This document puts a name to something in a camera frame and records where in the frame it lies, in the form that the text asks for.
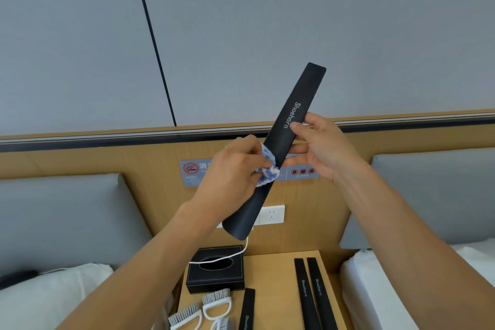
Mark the person's left hand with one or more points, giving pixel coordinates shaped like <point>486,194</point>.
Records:
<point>232,179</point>

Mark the person's right hand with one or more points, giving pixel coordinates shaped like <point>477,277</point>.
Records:
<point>332,152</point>

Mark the blue white striped cloth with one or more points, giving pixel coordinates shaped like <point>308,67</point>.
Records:
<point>270,173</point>

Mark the long black shoe spoon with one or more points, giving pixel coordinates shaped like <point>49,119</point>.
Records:
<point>307,302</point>
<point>247,310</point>
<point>323,302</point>
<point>305,90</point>

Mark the wooden nightstand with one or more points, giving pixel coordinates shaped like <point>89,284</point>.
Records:
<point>270,283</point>

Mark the white brush grey bristles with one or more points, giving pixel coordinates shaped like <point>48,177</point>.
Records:
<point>214,297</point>
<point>181,317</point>
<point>226,324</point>

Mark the person's right forearm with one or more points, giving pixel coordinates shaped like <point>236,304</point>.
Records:
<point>417,256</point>

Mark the person's left forearm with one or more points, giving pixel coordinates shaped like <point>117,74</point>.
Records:
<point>135,275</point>

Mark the black leather tissue box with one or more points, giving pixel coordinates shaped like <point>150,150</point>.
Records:
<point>201,279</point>

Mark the grey headboard cushion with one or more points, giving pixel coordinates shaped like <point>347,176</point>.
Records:
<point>58,221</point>
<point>444,194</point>

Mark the wooden headboard panel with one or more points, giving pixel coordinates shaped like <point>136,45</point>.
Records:
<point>96,159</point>

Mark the white bed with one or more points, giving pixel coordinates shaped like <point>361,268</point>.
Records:
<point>371,295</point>
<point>58,302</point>

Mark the white pillow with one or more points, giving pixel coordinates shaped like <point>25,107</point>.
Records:
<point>477,258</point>
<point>46,299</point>

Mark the black charging device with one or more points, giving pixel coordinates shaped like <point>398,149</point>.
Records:
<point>17,278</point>

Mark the grey wall sign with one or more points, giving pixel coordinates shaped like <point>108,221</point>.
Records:
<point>189,177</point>

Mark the white switch socket panel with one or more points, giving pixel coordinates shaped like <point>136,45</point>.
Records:
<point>270,215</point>

